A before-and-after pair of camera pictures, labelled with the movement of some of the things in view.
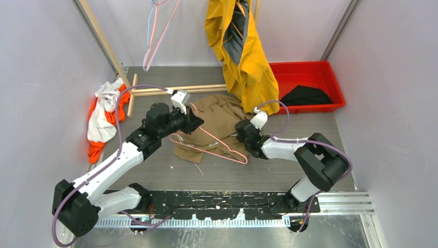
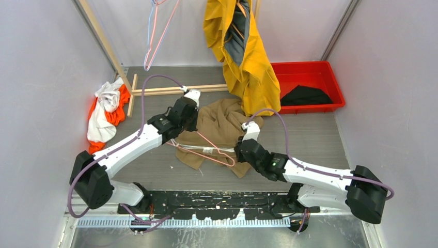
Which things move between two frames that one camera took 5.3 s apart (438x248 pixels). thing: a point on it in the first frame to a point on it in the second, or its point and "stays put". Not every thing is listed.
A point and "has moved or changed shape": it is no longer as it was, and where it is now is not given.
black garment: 302,95 stays put
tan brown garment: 220,114 has moved or changed shape
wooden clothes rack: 134,91 stays put
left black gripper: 191,121 stays put
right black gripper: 240,139 to 239,156
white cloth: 100,128 stays put
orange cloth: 95,148 stays put
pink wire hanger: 185,144 to 219,153
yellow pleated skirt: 232,31 stays put
